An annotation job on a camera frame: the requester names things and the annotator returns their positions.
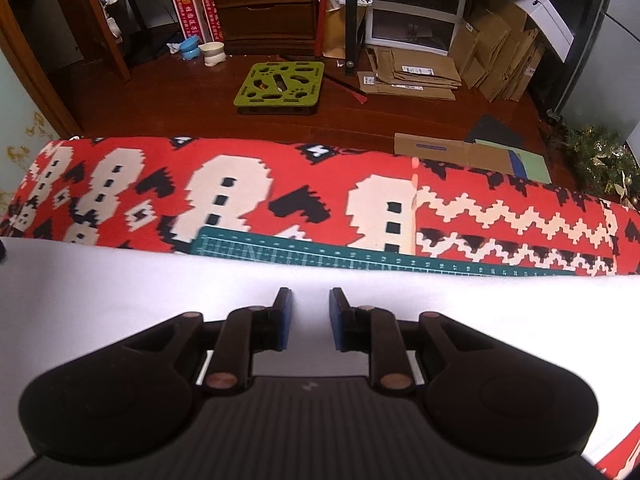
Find white drawer unit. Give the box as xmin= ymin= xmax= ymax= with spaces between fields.
xmin=365 ymin=0 xmax=474 ymax=56

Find green cutting mat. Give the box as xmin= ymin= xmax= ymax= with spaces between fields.
xmin=192 ymin=227 xmax=577 ymax=279

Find red patterned blanket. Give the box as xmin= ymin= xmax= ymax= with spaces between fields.
xmin=0 ymin=135 xmax=640 ymax=480

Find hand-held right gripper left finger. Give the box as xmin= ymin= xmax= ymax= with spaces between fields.
xmin=122 ymin=287 xmax=294 ymax=395

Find stack of flattened cardboard boxes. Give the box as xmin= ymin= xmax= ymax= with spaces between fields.
xmin=357 ymin=0 xmax=547 ymax=104

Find white shirt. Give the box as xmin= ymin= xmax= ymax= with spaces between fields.
xmin=0 ymin=234 xmax=640 ymax=480

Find coloured paper sheets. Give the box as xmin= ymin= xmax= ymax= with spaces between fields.
xmin=465 ymin=115 xmax=554 ymax=184

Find wooden drawer cabinet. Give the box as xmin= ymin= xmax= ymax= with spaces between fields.
xmin=202 ymin=0 xmax=321 ymax=57

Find grey refrigerator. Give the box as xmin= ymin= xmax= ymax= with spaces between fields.
xmin=557 ymin=0 xmax=640 ymax=132

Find flat cardboard sheet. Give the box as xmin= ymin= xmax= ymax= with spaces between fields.
xmin=394 ymin=132 xmax=521 ymax=177

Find white cardboard box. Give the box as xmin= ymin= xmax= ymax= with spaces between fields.
xmin=515 ymin=0 xmax=577 ymax=64

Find tall red box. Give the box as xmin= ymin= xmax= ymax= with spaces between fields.
xmin=171 ymin=0 xmax=203 ymax=43
xmin=197 ymin=0 xmax=224 ymax=43

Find christmas garland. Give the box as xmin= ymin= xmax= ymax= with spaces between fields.
xmin=544 ymin=109 xmax=640 ymax=207

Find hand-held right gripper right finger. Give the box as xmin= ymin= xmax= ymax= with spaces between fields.
xmin=329 ymin=287 xmax=506 ymax=395

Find green plastic stool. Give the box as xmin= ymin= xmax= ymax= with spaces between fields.
xmin=235 ymin=60 xmax=327 ymax=116

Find white pet bowl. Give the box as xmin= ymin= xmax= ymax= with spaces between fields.
xmin=198 ymin=42 xmax=225 ymax=68

